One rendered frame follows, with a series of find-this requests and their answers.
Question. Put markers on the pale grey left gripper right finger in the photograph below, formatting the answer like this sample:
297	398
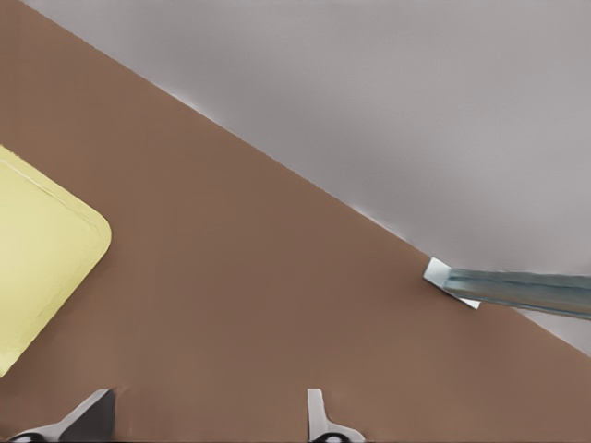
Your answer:
317	417

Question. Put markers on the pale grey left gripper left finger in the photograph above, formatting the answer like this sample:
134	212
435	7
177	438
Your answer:
88	417

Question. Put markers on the yellow square tray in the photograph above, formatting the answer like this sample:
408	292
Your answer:
41	251

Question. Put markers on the silver frame post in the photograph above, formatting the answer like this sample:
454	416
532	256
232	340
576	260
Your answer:
508	286

